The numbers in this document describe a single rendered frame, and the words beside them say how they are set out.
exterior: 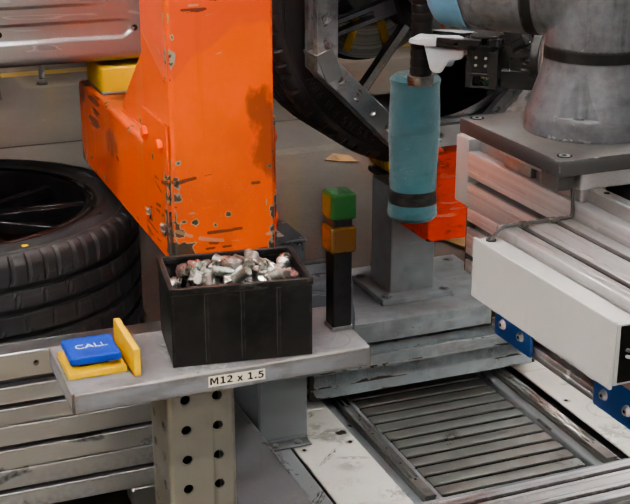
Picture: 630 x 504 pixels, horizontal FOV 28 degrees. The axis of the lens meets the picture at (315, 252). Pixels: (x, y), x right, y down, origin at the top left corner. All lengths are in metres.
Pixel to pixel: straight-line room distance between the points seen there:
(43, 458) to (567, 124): 1.03
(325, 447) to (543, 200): 0.95
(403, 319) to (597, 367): 1.30
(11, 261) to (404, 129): 0.70
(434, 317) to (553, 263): 1.22
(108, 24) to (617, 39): 1.14
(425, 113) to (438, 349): 0.56
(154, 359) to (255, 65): 0.45
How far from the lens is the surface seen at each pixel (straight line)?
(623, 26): 1.44
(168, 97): 1.82
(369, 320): 2.47
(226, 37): 1.83
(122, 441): 2.07
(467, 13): 1.49
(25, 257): 2.06
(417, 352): 2.50
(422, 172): 2.20
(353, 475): 2.22
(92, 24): 2.32
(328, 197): 1.78
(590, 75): 1.44
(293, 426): 2.31
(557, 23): 1.45
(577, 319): 1.23
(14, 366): 1.98
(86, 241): 2.12
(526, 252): 1.35
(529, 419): 2.48
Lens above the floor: 1.17
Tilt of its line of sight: 19 degrees down
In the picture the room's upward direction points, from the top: straight up
